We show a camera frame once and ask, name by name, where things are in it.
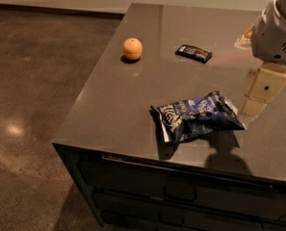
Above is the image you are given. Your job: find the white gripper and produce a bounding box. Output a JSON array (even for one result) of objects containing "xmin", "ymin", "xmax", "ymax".
[{"xmin": 234, "ymin": 0, "xmax": 286, "ymax": 117}]

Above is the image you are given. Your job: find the blue chip bag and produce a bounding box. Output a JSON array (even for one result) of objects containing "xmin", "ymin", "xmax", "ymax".
[{"xmin": 151, "ymin": 91, "xmax": 246, "ymax": 143}]

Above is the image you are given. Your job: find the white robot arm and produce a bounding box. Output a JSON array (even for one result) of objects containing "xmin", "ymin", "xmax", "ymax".
[{"xmin": 235, "ymin": 0, "xmax": 286, "ymax": 117}]

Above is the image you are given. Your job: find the black snack bar wrapper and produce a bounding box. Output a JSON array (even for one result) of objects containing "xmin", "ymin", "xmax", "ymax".
[{"xmin": 175, "ymin": 44, "xmax": 213, "ymax": 64}]

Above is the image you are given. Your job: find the dark drawer cabinet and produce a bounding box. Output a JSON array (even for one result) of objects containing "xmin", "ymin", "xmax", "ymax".
[{"xmin": 53, "ymin": 4, "xmax": 286, "ymax": 231}]

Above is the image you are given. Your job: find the orange fruit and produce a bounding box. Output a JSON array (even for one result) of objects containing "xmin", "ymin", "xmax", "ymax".
[{"xmin": 123, "ymin": 38, "xmax": 143, "ymax": 61}]

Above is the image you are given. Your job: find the top cabinet drawer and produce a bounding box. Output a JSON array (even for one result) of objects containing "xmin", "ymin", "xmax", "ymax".
[{"xmin": 78, "ymin": 155, "xmax": 286, "ymax": 218}]

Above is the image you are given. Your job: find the cabinet drawer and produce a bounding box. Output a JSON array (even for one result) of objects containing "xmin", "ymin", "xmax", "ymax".
[
  {"xmin": 93, "ymin": 193, "xmax": 286, "ymax": 231},
  {"xmin": 101, "ymin": 210, "xmax": 195, "ymax": 231},
  {"xmin": 78, "ymin": 155, "xmax": 286, "ymax": 218}
]

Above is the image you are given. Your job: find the bottom cabinet drawer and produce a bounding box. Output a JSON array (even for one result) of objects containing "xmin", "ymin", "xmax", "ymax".
[{"xmin": 101, "ymin": 210, "xmax": 195, "ymax": 231}]

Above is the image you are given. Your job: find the middle cabinet drawer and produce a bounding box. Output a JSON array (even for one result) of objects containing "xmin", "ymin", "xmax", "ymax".
[{"xmin": 93, "ymin": 193, "xmax": 286, "ymax": 231}]

